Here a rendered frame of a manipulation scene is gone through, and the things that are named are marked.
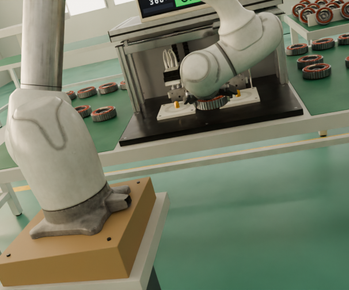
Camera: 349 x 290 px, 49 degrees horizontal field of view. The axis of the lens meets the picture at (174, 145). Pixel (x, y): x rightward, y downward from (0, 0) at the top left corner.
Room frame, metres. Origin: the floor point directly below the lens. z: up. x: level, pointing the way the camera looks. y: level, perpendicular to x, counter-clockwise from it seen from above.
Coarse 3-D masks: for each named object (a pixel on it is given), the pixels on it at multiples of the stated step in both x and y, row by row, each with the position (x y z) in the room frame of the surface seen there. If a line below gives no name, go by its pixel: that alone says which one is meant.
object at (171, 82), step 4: (168, 68) 1.57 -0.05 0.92; (172, 68) 1.55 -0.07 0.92; (176, 68) 1.53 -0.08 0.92; (164, 72) 1.52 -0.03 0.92; (168, 72) 1.52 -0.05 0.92; (172, 72) 1.51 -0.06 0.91; (176, 72) 1.51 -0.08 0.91; (164, 76) 1.52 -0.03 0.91; (168, 76) 1.52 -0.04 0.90; (172, 76) 1.51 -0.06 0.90; (176, 76) 1.51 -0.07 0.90; (164, 80) 1.52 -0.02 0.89; (168, 80) 1.52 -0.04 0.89; (172, 80) 1.51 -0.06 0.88; (176, 80) 1.51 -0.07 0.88; (180, 80) 1.51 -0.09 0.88; (168, 84) 1.50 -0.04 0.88; (172, 84) 1.49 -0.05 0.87; (176, 84) 1.61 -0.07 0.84
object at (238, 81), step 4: (236, 76) 1.56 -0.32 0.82; (240, 76) 1.54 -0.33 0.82; (232, 80) 1.54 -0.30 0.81; (236, 80) 1.54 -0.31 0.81; (240, 80) 1.54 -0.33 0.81; (244, 80) 1.53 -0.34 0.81; (232, 84) 1.54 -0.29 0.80; (236, 84) 1.54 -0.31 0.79; (240, 84) 1.54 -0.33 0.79; (244, 84) 1.54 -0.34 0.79; (240, 88) 1.54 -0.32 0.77; (244, 88) 1.54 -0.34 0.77
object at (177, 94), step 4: (172, 88) 1.61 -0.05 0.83; (176, 88) 1.60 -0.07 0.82; (180, 88) 1.59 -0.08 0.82; (184, 88) 1.58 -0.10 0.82; (172, 92) 1.59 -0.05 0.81; (176, 92) 1.59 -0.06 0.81; (180, 92) 1.59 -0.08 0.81; (184, 92) 1.58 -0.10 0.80; (172, 96) 1.59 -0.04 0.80; (176, 96) 1.59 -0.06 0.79; (180, 96) 1.59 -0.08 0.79; (172, 100) 1.60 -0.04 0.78; (176, 100) 1.59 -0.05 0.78; (180, 100) 1.59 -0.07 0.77
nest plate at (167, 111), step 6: (180, 102) 1.52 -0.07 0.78; (162, 108) 1.51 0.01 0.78; (168, 108) 1.49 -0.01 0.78; (174, 108) 1.47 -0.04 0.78; (180, 108) 1.45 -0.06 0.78; (186, 108) 1.43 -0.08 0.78; (192, 108) 1.41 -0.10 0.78; (162, 114) 1.44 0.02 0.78; (168, 114) 1.42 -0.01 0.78; (174, 114) 1.40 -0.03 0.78; (180, 114) 1.39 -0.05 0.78; (186, 114) 1.39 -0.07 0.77
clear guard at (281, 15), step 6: (270, 6) 1.53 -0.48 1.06; (258, 12) 1.45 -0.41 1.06; (270, 12) 1.38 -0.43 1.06; (276, 12) 1.34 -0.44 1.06; (282, 12) 1.31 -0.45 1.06; (282, 18) 1.28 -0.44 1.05; (216, 24) 1.41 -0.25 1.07; (282, 24) 1.26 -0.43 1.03; (288, 24) 1.26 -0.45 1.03; (216, 30) 1.32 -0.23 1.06; (288, 30) 1.24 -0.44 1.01; (216, 36) 1.31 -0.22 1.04; (216, 42) 1.29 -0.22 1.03
